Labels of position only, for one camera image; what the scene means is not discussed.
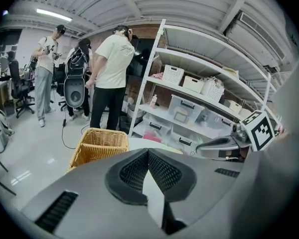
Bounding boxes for white lattice basket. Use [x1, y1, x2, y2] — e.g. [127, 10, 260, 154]
[201, 78, 225, 103]
[162, 64, 185, 85]

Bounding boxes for round white table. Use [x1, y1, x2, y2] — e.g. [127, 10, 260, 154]
[128, 137, 184, 156]

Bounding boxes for black waste bin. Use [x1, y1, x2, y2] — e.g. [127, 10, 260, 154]
[119, 115, 133, 134]

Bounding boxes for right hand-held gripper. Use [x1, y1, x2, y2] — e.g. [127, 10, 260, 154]
[195, 110, 276, 160]

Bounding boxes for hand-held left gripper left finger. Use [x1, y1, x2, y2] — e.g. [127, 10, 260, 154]
[21, 148, 165, 239]

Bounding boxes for black office chair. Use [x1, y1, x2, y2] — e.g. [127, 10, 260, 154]
[9, 58, 36, 119]

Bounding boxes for ceiling tube light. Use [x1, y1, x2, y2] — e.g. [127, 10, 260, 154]
[36, 8, 73, 22]

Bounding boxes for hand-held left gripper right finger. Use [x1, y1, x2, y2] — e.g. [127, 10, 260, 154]
[149, 148, 244, 235]

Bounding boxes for person's grey hoodie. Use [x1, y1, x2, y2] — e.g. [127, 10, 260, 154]
[234, 53, 299, 239]

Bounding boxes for white air conditioner unit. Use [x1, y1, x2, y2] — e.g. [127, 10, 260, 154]
[225, 11, 289, 69]

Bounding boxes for cream storage basket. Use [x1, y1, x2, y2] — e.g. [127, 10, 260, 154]
[183, 75, 205, 94]

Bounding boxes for white shelving unit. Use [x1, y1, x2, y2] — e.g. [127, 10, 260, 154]
[128, 18, 282, 154]

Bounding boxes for wicker basket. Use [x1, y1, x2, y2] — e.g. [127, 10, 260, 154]
[67, 127, 130, 173]

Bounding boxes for clear storage bin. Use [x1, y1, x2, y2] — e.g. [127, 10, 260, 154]
[168, 95, 205, 124]
[142, 113, 172, 136]

